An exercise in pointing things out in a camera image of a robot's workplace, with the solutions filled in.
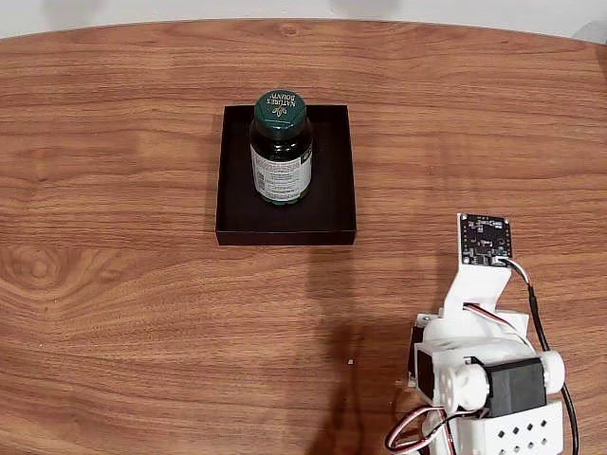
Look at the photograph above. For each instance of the green pill bottle white label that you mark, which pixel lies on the green pill bottle white label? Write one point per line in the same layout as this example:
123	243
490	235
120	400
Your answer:
282	161

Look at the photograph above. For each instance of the black open cardboard box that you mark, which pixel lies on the black open cardboard box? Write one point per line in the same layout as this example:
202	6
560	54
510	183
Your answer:
232	213

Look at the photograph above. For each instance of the black camera board white mount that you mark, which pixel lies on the black camera board white mount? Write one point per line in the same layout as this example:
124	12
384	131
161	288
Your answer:
486	242

